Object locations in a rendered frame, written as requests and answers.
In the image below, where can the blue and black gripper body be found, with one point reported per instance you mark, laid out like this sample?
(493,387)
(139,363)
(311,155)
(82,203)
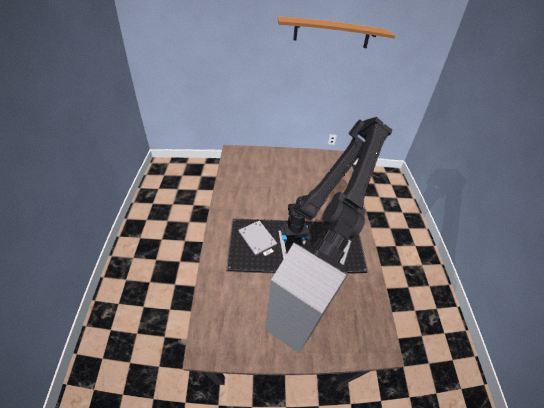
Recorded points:
(295,230)

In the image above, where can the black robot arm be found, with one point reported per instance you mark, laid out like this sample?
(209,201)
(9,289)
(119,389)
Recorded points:
(345,209)

